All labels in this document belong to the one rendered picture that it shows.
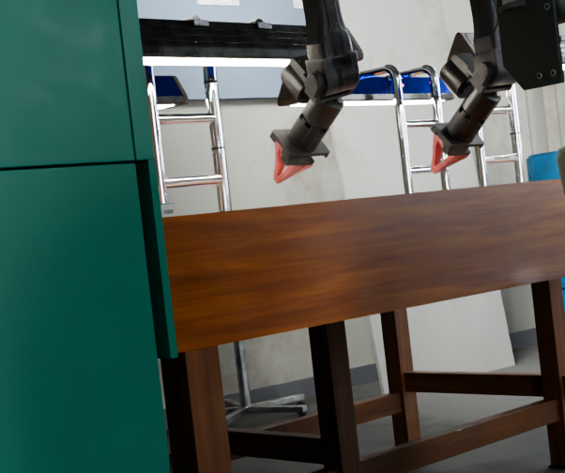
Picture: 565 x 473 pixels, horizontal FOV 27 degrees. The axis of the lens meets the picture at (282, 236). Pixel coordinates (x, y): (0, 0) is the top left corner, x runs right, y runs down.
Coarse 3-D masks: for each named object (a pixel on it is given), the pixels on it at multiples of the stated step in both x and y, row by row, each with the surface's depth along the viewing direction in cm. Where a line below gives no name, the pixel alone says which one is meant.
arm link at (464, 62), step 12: (456, 60) 222; (468, 60) 221; (444, 72) 223; (456, 72) 221; (468, 72) 219; (480, 72) 213; (492, 72) 212; (456, 84) 221; (480, 84) 215; (504, 84) 219
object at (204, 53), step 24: (144, 24) 198; (168, 24) 202; (192, 24) 206; (216, 24) 209; (240, 24) 213; (288, 24) 222; (144, 48) 195; (168, 48) 198; (192, 48) 202; (216, 48) 205; (240, 48) 209; (264, 48) 213; (288, 48) 217; (360, 48) 231
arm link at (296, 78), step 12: (300, 60) 205; (288, 72) 206; (300, 72) 204; (312, 72) 197; (288, 84) 207; (300, 84) 205; (312, 84) 197; (324, 84) 196; (300, 96) 206; (312, 96) 199; (336, 96) 201
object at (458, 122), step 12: (456, 120) 222; (468, 120) 220; (480, 120) 222; (444, 132) 222; (456, 132) 222; (468, 132) 222; (444, 144) 221; (456, 144) 221; (468, 144) 223; (480, 144) 226
